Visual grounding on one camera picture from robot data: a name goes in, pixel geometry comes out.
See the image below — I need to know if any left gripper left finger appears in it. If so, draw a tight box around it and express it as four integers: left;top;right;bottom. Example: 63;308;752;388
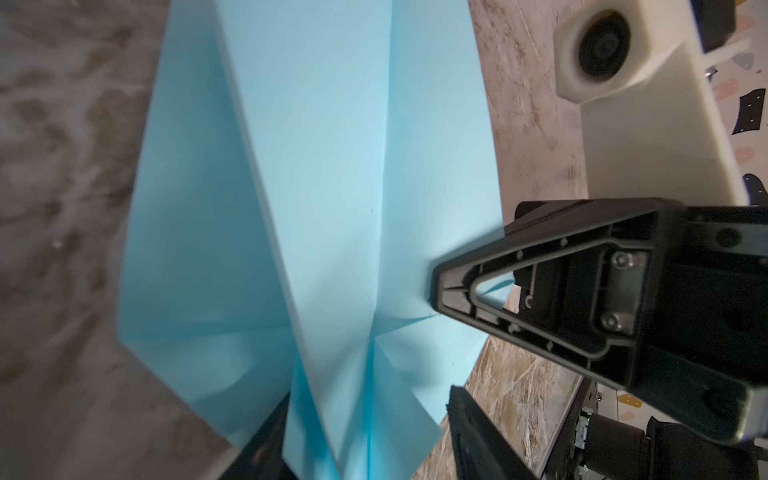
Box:
219;394;297;480

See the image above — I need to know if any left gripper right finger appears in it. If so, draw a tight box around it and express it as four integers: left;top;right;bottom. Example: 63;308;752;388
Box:
447;386;536;480

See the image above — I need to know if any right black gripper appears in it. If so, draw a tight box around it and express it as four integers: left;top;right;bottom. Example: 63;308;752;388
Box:
430;198;767;445

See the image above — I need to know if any light blue paper sheet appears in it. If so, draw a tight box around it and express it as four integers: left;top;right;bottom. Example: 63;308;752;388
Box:
117;1;503;479

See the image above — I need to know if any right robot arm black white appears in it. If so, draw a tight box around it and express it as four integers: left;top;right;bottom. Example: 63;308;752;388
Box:
430;198;767;479

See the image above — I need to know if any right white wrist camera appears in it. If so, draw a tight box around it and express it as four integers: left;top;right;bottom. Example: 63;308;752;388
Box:
554;1;749;206

